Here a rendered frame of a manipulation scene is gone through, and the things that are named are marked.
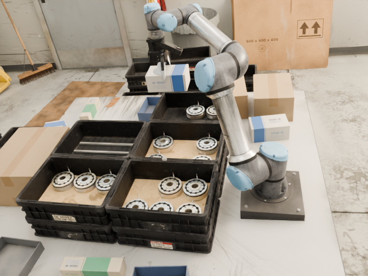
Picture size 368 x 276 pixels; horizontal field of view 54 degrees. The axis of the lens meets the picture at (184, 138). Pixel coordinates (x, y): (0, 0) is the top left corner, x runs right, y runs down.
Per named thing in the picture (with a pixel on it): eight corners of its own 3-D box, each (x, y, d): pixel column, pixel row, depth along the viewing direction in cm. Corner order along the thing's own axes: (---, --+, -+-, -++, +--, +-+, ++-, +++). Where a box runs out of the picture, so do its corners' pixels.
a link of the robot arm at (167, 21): (183, 10, 156) (171, 5, 164) (161, 16, 152) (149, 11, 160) (185, 28, 160) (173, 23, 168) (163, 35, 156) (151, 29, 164)
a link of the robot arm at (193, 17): (265, 53, 138) (194, -5, 164) (242, 62, 134) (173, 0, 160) (258, 77, 147) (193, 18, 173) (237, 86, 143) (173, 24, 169)
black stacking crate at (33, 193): (133, 178, 168) (128, 159, 162) (110, 229, 145) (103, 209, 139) (57, 174, 178) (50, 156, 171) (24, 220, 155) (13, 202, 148)
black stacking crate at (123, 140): (151, 139, 191) (147, 121, 185) (133, 178, 168) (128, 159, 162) (84, 137, 201) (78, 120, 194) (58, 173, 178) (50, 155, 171)
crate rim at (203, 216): (218, 166, 153) (218, 162, 152) (207, 221, 130) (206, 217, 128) (130, 162, 163) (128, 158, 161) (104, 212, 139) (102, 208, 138)
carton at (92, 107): (90, 124, 233) (87, 116, 230) (81, 124, 234) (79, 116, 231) (101, 104, 252) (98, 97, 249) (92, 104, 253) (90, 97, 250)
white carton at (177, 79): (190, 79, 190) (188, 63, 185) (187, 91, 180) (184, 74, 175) (153, 81, 194) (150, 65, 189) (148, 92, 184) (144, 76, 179)
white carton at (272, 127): (251, 143, 197) (251, 129, 191) (248, 130, 206) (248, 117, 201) (289, 139, 195) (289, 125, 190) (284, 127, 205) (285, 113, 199)
